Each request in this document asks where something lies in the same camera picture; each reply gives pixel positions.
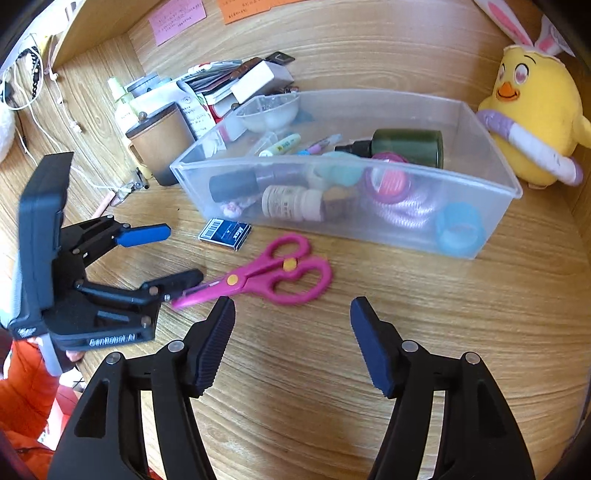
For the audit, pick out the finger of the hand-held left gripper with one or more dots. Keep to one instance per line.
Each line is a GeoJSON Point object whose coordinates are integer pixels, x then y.
{"type": "Point", "coordinates": [178, 281]}
{"type": "Point", "coordinates": [145, 234]}

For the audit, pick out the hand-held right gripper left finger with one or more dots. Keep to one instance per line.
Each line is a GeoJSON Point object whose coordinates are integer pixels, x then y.
{"type": "Point", "coordinates": [212, 350]}

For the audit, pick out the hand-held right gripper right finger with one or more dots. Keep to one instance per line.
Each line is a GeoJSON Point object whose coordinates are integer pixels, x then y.
{"type": "Point", "coordinates": [376, 355]}

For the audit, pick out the pink scissors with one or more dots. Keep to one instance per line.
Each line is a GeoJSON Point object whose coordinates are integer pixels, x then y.
{"type": "Point", "coordinates": [277, 274]}

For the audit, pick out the dark grey bottle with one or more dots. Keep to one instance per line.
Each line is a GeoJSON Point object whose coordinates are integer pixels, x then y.
{"type": "Point", "coordinates": [235, 184]}

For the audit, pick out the blue tape roll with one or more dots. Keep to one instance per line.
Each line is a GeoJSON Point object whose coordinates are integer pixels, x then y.
{"type": "Point", "coordinates": [459, 230]}

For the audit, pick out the clear plastic storage box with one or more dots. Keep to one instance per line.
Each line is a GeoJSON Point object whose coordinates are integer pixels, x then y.
{"type": "Point", "coordinates": [351, 194]}

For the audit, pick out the pink tape roll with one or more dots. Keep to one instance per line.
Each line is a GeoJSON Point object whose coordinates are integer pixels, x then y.
{"type": "Point", "coordinates": [388, 180]}

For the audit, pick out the teal round container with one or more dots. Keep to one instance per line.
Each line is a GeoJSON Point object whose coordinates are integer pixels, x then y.
{"type": "Point", "coordinates": [339, 171]}

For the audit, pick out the green spray bottle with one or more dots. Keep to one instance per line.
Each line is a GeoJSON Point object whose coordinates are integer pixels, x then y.
{"type": "Point", "coordinates": [406, 147]}

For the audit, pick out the person's left forearm orange sleeve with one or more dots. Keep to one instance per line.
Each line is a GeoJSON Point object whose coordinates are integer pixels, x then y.
{"type": "Point", "coordinates": [25, 406]}

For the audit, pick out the person's left hand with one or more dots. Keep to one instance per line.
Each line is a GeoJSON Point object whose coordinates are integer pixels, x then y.
{"type": "Point", "coordinates": [74, 356]}

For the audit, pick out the pink pen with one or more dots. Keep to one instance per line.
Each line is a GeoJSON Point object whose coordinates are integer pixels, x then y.
{"type": "Point", "coordinates": [104, 205]}

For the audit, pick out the blue staple box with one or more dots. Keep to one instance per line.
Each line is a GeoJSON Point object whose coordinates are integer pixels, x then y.
{"type": "Point", "coordinates": [226, 233]}

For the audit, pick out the brown cup with dark lid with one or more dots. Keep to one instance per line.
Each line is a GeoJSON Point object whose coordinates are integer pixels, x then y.
{"type": "Point", "coordinates": [164, 143]}

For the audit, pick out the white bottle green cap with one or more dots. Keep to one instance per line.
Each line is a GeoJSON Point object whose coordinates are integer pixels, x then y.
{"type": "Point", "coordinates": [123, 108]}

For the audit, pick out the white bottle brown cap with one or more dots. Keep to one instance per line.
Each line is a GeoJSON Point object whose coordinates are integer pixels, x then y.
{"type": "Point", "coordinates": [288, 203]}

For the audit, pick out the grey round tin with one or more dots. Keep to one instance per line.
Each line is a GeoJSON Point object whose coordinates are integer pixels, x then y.
{"type": "Point", "coordinates": [150, 85]}

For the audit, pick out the stack of books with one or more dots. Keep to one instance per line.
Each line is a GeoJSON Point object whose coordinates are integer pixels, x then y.
{"type": "Point", "coordinates": [207, 90]}

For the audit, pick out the clear plastic bowl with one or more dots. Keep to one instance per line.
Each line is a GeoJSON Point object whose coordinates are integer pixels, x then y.
{"type": "Point", "coordinates": [270, 113]}

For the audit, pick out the white red marker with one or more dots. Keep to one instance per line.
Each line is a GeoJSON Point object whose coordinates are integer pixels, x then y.
{"type": "Point", "coordinates": [214, 67]}

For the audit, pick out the white cardboard box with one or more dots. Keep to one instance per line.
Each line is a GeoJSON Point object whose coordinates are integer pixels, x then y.
{"type": "Point", "coordinates": [261, 81]}

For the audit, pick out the pink sticky note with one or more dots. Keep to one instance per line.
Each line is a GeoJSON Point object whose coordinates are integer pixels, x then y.
{"type": "Point", "coordinates": [178, 21]}

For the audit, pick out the black clip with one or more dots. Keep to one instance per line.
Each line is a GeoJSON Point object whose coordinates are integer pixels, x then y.
{"type": "Point", "coordinates": [281, 57]}

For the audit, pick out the orange sticky note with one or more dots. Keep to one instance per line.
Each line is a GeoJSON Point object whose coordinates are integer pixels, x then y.
{"type": "Point", "coordinates": [244, 10]}

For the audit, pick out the yellow chick plush toy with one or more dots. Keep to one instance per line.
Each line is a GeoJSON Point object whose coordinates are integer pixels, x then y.
{"type": "Point", "coordinates": [540, 106]}

